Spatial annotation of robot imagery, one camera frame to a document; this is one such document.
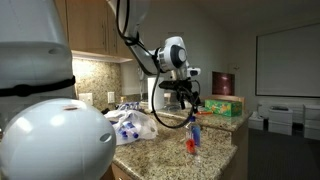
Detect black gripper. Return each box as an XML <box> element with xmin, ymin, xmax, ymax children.
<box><xmin>158</xmin><ymin>79</ymin><xmax>203</xmax><ymax>111</ymax></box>

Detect Fiji water bottle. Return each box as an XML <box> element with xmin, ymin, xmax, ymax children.
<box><xmin>185</xmin><ymin>115</ymin><xmax>202</xmax><ymax>155</ymax></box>
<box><xmin>124</xmin><ymin>120</ymin><xmax>141</xmax><ymax>140</ymax></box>
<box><xmin>114</xmin><ymin>123</ymin><xmax>129</xmax><ymax>140</ymax></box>

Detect orange tool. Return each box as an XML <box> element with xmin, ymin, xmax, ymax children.
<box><xmin>195</xmin><ymin>110</ymin><xmax>214</xmax><ymax>117</ymax></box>

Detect white paper towel roll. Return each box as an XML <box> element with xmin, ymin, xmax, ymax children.
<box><xmin>147</xmin><ymin>77</ymin><xmax>166</xmax><ymax>111</ymax></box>

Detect green tissue box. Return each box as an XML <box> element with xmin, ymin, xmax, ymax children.
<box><xmin>204</xmin><ymin>98</ymin><xmax>243</xmax><ymax>118</ymax></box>

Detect pink flower picture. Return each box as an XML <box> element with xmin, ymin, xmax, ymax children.
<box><xmin>211</xmin><ymin>70</ymin><xmax>236</xmax><ymax>97</ymax></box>

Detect clear plastic bag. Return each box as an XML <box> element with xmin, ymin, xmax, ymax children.
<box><xmin>103</xmin><ymin>108</ymin><xmax>159</xmax><ymax>147</ymax></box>

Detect wrapped water bottle pack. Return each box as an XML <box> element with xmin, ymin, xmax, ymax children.
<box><xmin>117</xmin><ymin>101</ymin><xmax>140</xmax><ymax>112</ymax></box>

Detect white cardboard box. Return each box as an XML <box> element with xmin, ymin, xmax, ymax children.
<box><xmin>248</xmin><ymin>111</ymin><xmax>266</xmax><ymax>131</ymax></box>
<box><xmin>303</xmin><ymin>103</ymin><xmax>320</xmax><ymax>141</ymax></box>

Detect white printer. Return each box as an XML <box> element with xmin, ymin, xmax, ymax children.
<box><xmin>268</xmin><ymin>105</ymin><xmax>294</xmax><ymax>136</ymax></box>

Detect wooden counter cabinet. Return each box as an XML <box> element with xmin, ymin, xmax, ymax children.
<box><xmin>101</xmin><ymin>162</ymin><xmax>131</xmax><ymax>180</ymax></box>

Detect white projector screen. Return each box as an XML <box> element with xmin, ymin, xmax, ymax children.
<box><xmin>255</xmin><ymin>23</ymin><xmax>320</xmax><ymax>99</ymax></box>

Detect gray wrist camera box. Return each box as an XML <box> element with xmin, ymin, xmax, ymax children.
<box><xmin>186</xmin><ymin>67</ymin><xmax>202</xmax><ymax>78</ymax></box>

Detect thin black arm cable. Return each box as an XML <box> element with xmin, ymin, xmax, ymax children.
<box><xmin>114</xmin><ymin>0</ymin><xmax>196</xmax><ymax>129</ymax></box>

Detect white wall outlet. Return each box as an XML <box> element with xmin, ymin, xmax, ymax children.
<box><xmin>107</xmin><ymin>91</ymin><xmax>116</xmax><ymax>104</ymax></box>

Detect white switch plate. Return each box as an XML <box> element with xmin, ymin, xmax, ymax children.
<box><xmin>78</xmin><ymin>92</ymin><xmax>94</xmax><ymax>107</ymax></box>

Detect wooden wall cabinets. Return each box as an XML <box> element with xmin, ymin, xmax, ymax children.
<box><xmin>54</xmin><ymin>0</ymin><xmax>134</xmax><ymax>64</ymax></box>

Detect black strap on arm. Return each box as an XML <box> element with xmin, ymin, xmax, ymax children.
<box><xmin>0</xmin><ymin>75</ymin><xmax>76</xmax><ymax>98</ymax></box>

